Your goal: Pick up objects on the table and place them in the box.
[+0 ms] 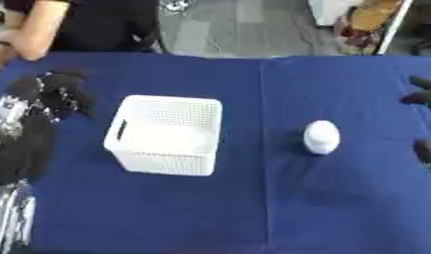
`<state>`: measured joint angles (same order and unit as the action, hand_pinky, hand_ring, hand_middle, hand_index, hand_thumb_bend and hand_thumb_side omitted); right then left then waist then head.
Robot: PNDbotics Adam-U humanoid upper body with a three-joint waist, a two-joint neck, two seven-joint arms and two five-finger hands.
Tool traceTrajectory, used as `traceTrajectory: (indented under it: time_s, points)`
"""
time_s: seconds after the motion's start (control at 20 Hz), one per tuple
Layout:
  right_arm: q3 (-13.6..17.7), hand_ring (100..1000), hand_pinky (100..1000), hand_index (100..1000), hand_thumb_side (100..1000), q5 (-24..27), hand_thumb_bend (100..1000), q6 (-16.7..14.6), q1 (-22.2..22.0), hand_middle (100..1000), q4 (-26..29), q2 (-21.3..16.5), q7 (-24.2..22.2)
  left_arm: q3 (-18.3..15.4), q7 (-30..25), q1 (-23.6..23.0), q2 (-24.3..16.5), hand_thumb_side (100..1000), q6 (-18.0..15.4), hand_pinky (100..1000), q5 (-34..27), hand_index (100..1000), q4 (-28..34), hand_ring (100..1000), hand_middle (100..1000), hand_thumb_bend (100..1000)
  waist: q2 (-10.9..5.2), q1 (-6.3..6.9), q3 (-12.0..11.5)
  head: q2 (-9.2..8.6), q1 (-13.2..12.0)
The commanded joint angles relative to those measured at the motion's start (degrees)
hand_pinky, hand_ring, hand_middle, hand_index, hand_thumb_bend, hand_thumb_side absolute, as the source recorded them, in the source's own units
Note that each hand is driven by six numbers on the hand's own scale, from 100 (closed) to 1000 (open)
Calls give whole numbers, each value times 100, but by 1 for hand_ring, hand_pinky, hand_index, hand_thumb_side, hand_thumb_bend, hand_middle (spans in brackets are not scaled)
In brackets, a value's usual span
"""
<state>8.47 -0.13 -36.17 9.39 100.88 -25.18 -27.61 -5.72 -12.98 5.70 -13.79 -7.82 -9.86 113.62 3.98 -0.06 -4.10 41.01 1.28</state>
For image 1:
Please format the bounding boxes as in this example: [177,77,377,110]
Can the white plastic bottle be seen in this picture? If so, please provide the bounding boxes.
[302,119,343,156]

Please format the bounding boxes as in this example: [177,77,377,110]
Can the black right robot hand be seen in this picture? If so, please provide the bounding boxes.
[399,75,431,175]

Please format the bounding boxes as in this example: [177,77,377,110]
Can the white perforated plastic basket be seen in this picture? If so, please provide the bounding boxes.
[102,94,224,177]

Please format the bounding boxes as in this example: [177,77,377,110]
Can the black chair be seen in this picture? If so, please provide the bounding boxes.
[408,19,431,57]

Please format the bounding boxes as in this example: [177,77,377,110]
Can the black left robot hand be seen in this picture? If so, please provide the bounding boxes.
[0,68,97,185]

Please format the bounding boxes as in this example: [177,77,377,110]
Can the person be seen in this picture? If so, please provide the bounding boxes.
[0,0,169,72]

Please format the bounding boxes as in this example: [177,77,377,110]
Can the colourful bag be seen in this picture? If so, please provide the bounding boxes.
[334,0,403,56]

